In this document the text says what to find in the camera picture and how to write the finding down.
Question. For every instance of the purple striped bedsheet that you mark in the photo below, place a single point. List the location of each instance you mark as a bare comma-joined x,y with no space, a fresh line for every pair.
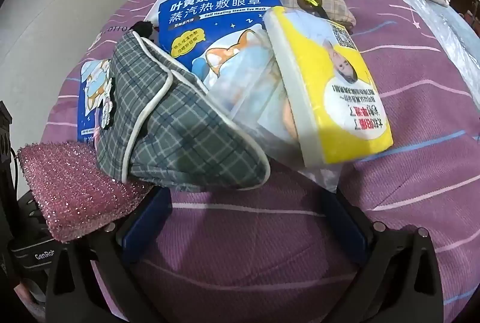
262,233

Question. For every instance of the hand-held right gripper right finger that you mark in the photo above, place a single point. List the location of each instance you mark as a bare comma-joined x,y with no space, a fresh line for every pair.
347,225

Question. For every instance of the yellow tissue pack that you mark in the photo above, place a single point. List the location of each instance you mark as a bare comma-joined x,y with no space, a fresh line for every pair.
311,56

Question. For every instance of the grey plaid cloth pouch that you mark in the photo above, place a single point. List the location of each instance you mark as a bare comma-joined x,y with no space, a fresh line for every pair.
180,128

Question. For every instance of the clear plastic sheet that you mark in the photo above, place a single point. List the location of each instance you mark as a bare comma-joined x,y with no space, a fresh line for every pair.
450,26

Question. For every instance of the clear plastic bag with puff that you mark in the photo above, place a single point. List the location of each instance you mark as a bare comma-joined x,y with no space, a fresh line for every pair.
247,83

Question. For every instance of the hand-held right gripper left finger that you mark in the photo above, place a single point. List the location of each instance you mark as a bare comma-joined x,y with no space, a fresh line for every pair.
150,221

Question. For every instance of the pink glitter sponge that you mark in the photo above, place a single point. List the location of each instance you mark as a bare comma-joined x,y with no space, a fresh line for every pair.
67,191

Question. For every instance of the blue eye mask packet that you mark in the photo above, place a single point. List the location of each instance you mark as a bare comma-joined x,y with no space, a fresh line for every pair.
86,113
210,26

